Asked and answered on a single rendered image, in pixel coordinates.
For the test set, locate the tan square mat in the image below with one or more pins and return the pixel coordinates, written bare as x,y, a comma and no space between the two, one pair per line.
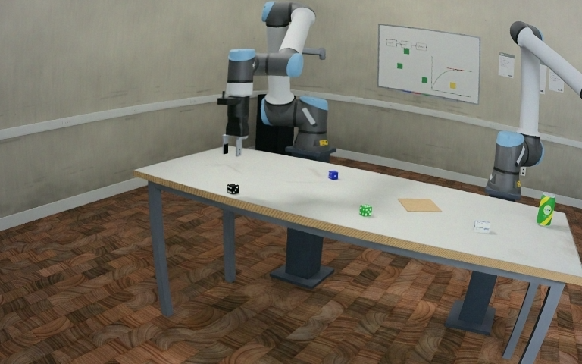
419,205

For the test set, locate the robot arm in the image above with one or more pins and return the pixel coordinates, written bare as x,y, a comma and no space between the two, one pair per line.
279,86
529,91

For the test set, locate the black die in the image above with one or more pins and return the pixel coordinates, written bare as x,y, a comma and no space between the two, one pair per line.
233,189

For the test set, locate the blue die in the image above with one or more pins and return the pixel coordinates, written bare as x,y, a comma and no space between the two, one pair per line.
333,175

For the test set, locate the green and yellow can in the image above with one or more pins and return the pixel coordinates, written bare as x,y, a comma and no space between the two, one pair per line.
545,209

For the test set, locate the black cabinet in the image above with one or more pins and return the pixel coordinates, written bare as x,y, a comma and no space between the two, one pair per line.
273,136

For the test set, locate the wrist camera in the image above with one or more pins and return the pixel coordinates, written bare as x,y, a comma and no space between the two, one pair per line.
226,101

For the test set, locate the small white box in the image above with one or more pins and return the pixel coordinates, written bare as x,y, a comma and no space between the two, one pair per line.
482,227

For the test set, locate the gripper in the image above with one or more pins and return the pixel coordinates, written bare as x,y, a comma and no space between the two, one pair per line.
241,118

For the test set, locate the white paper notice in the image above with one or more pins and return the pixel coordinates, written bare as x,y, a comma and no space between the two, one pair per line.
555,84
543,79
506,66

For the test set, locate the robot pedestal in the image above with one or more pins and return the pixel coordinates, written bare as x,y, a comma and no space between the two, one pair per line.
475,295
303,255

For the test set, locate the grey jointed stand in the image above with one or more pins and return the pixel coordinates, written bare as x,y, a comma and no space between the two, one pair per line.
316,53

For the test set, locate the green die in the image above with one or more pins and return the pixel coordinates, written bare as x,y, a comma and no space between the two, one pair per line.
365,210

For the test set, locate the white table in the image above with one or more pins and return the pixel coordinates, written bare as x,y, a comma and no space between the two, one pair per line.
409,236

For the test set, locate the whiteboard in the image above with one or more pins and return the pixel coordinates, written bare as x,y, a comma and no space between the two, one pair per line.
445,45

